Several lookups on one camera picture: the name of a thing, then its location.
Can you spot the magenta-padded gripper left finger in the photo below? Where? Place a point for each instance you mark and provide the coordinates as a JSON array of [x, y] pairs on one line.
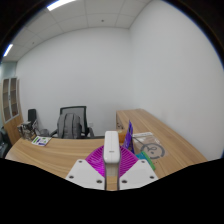
[[85, 173]]

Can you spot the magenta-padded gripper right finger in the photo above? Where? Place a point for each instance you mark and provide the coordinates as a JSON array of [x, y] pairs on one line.
[[138, 173]]

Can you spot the white charger block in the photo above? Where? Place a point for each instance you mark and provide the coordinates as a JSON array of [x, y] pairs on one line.
[[111, 146]]

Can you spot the teal flat packet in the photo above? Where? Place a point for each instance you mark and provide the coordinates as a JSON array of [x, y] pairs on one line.
[[141, 156]]

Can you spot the orange box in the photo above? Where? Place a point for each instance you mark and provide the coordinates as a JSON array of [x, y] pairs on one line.
[[122, 136]]

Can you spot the purple standing bag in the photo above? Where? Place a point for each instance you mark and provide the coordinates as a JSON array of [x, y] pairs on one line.
[[129, 133]]

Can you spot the grey backpack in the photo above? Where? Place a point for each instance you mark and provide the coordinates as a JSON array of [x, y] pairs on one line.
[[68, 126]]

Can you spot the green and purple leaflet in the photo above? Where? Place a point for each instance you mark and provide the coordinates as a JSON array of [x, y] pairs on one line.
[[41, 141]]

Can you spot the black mesh office chair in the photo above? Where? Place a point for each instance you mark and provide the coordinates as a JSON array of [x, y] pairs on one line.
[[73, 109]]

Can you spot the brown printed boxes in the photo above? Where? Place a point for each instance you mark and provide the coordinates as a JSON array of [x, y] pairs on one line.
[[26, 130]]

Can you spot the small black chair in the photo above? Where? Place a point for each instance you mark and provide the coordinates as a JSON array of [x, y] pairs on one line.
[[32, 115]]

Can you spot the wooden shelf cabinet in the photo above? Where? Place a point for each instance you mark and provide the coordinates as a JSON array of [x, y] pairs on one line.
[[13, 130]]

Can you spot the black bag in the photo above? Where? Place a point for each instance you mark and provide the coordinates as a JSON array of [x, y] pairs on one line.
[[3, 146]]

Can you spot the long ceiling light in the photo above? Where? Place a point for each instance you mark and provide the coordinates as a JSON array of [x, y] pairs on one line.
[[60, 4], [8, 50]]

